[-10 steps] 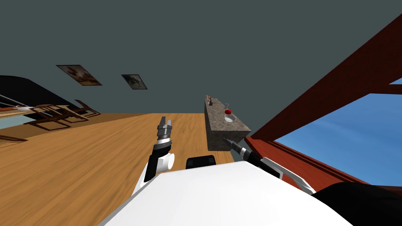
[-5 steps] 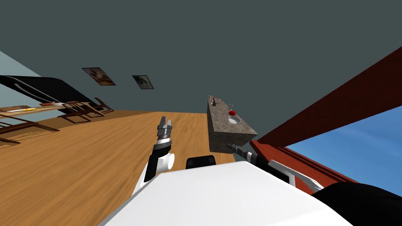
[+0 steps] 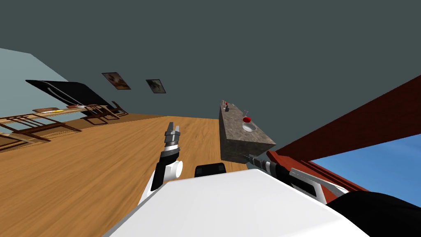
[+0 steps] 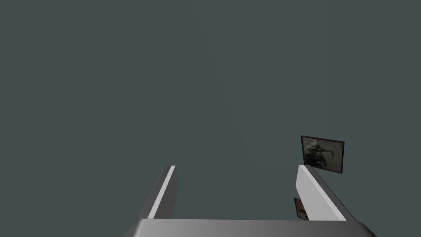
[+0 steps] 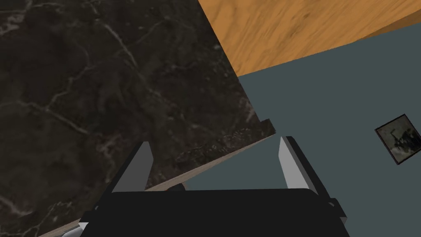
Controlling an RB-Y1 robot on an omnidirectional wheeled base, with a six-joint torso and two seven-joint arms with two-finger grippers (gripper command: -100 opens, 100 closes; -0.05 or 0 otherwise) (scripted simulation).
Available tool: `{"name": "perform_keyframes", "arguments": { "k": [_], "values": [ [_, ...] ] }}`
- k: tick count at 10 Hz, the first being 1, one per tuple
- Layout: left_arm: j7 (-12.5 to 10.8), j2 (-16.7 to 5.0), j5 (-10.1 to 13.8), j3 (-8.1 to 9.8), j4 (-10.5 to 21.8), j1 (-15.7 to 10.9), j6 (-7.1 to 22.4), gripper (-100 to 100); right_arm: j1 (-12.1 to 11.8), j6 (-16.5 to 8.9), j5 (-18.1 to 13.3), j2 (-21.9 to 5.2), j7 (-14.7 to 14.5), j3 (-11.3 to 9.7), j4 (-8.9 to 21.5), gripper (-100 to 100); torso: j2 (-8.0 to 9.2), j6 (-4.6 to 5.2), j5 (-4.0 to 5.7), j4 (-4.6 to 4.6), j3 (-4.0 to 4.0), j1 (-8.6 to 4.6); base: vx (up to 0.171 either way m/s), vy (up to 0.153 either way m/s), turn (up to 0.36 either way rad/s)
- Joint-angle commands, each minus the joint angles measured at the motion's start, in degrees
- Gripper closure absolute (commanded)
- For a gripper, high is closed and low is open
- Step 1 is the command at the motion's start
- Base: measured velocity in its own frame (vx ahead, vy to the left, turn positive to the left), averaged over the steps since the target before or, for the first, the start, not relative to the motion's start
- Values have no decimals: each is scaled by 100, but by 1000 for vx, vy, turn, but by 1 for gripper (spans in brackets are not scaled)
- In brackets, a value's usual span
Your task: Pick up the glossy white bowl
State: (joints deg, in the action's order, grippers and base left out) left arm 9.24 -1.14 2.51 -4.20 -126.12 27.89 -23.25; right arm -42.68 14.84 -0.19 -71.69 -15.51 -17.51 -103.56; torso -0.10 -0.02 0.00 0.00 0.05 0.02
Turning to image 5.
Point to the dark framed wall picture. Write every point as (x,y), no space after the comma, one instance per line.
(399,138)

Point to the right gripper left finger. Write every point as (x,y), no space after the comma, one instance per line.
(135,171)

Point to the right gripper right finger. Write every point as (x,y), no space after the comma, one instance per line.
(296,168)

